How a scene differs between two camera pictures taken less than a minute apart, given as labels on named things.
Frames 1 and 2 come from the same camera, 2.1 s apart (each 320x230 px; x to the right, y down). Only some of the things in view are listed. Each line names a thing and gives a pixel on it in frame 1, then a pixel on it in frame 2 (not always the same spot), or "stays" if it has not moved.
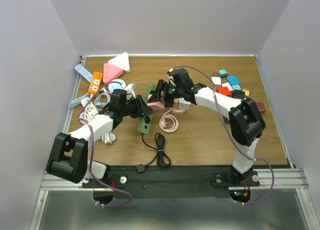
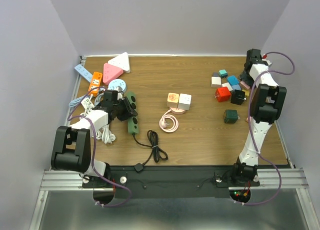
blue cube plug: (233, 80) stays
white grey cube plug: (184, 104) stays
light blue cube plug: (237, 87) stays
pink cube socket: (155, 105) → (244, 84)
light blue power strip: (83, 72) stays
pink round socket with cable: (163, 124) stays
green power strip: (145, 121) → (133, 127)
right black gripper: (162, 85) → (243, 77)
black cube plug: (239, 94) stays
